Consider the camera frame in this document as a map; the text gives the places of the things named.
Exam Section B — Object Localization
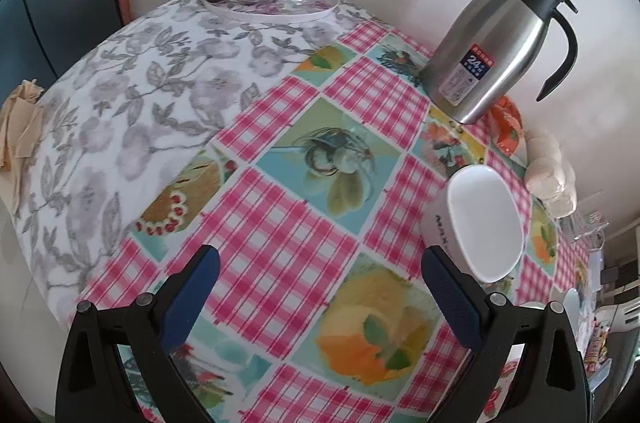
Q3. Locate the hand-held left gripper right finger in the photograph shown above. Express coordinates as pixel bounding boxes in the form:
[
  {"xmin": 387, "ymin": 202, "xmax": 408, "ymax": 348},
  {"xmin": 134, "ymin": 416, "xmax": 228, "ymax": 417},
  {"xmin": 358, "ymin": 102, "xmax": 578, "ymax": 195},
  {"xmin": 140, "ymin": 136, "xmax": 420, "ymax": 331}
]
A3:
[{"xmin": 421, "ymin": 245, "xmax": 591, "ymax": 423}]

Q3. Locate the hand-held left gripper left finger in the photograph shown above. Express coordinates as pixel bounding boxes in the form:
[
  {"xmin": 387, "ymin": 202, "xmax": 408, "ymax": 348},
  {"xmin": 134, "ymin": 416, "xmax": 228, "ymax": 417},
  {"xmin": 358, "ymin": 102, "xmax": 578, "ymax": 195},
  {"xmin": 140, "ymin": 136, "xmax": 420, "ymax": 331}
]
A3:
[{"xmin": 56, "ymin": 244, "xmax": 222, "ymax": 423}]

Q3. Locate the white ceramic mug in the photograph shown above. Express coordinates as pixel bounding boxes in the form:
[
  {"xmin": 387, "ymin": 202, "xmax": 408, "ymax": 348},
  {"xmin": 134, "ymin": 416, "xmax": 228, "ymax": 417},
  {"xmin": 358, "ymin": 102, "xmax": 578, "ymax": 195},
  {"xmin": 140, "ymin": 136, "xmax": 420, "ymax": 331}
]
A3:
[{"xmin": 419, "ymin": 166, "xmax": 526, "ymax": 284}]

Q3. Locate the printed checkered tablecloth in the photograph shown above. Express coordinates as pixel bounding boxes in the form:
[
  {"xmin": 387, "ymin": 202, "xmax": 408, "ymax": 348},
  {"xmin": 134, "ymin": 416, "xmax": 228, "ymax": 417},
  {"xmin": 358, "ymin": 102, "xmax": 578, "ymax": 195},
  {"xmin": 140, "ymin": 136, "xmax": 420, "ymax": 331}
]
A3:
[{"xmin": 10, "ymin": 0, "xmax": 601, "ymax": 423}]

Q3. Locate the pale blue bowl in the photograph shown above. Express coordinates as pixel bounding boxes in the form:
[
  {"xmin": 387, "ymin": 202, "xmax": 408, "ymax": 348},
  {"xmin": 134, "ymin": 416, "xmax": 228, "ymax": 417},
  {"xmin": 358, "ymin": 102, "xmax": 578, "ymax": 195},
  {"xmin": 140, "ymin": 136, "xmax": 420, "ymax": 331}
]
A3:
[{"xmin": 562, "ymin": 287, "xmax": 583, "ymax": 329}]

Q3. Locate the colourful snack packet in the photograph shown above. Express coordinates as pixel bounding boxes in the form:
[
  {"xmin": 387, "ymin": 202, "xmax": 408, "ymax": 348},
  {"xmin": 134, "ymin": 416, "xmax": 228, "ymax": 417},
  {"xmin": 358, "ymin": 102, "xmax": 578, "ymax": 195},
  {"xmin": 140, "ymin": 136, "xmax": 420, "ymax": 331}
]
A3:
[{"xmin": 587, "ymin": 323, "xmax": 608, "ymax": 374}]

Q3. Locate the clear glass jug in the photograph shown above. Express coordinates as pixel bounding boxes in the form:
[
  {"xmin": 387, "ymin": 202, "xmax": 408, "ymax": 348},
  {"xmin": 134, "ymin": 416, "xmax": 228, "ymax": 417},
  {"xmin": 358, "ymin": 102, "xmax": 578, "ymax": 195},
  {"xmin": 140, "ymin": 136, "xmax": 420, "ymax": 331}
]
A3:
[{"xmin": 570, "ymin": 210, "xmax": 608, "ymax": 246}]

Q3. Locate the orange snack packet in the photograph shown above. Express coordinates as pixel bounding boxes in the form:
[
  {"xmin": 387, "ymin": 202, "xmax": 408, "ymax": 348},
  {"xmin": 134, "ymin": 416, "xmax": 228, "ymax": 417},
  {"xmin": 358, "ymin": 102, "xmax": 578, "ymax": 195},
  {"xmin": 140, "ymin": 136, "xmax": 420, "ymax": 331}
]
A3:
[{"xmin": 487, "ymin": 96, "xmax": 526, "ymax": 169}]

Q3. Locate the crumpled brown paper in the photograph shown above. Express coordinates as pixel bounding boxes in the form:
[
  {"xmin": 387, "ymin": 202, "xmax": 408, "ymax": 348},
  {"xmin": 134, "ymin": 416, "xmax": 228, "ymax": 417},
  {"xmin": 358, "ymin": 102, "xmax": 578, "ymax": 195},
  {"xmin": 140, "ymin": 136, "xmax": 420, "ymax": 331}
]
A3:
[{"xmin": 0, "ymin": 79, "xmax": 46, "ymax": 214}]

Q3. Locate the steel thermos jug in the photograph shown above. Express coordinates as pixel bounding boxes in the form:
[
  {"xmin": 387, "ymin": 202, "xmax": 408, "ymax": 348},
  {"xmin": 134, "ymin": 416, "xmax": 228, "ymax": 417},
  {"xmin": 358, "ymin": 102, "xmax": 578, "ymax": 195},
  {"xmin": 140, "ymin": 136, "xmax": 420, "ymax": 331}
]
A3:
[{"xmin": 419, "ymin": 0, "xmax": 579, "ymax": 125}]

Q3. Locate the white round tray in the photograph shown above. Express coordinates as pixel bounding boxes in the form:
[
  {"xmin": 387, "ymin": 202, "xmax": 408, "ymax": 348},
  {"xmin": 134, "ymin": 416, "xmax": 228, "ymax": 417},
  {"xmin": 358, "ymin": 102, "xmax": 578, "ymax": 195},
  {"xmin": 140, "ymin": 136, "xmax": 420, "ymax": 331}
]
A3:
[{"xmin": 201, "ymin": 0, "xmax": 342, "ymax": 24}]

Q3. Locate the blue panel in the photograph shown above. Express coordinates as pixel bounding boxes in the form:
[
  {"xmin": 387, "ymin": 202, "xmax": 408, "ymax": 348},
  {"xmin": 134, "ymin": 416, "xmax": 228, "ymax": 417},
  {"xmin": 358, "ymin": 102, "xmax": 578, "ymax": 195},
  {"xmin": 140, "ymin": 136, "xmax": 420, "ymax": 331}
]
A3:
[{"xmin": 0, "ymin": 0, "xmax": 126, "ymax": 104}]

